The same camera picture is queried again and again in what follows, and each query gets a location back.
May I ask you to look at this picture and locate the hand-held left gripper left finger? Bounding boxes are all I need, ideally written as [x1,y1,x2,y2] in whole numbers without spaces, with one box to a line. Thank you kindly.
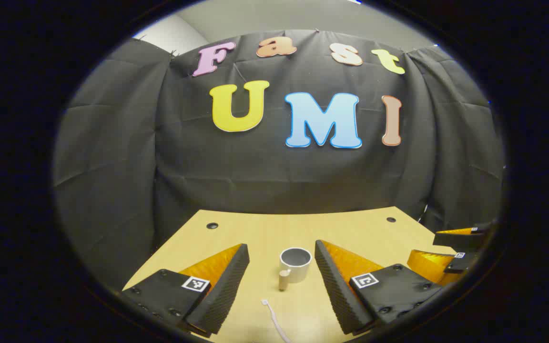
[121,243,250,338]

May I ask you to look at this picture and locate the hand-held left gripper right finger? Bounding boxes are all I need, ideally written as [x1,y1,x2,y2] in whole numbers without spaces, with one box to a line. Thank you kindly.
[315,240,443,335]

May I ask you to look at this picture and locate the white cup with wooden handle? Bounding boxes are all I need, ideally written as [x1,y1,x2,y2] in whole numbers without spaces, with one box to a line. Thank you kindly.
[278,247,313,291]

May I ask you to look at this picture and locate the white toothbrush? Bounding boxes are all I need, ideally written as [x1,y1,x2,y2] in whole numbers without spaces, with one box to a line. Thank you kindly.
[261,299,294,343]

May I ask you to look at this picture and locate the light wooden desktop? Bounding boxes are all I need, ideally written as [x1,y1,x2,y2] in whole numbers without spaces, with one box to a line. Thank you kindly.
[122,206,466,343]

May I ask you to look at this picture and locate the black backdrop cloth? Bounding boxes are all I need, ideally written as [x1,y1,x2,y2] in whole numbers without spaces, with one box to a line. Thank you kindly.
[53,30,504,291]

